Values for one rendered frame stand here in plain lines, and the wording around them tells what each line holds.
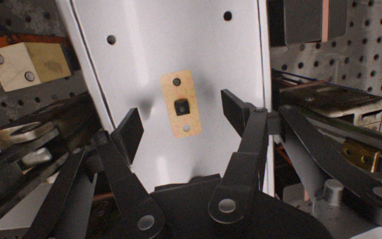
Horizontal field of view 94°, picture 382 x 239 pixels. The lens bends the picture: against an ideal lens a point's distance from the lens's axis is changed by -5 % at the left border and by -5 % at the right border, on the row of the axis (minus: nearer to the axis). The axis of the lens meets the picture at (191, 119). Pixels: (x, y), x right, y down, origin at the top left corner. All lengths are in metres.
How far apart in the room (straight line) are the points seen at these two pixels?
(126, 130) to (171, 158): 0.11
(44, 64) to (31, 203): 0.50
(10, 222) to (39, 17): 0.48
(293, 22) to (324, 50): 0.40
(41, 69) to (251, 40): 0.21
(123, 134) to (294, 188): 0.30
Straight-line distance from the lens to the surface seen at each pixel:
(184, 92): 0.23
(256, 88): 0.25
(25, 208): 0.64
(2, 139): 0.26
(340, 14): 0.33
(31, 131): 0.21
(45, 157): 0.22
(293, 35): 0.29
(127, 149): 0.16
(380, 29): 0.80
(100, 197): 0.39
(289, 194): 0.38
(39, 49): 0.21
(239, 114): 0.16
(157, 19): 0.23
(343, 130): 0.24
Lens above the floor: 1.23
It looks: 69 degrees down
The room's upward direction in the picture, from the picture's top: 167 degrees clockwise
